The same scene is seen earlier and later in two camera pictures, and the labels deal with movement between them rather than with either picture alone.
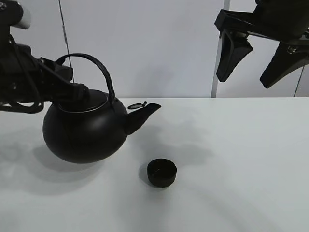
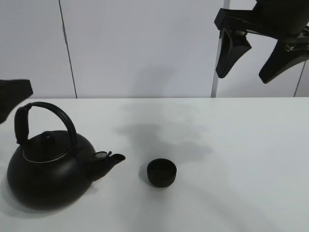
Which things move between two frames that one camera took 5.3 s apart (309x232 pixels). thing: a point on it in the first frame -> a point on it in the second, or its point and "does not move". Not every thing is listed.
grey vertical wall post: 226,6 does not move
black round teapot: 91,129 -> 53,169
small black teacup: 161,172 does not move
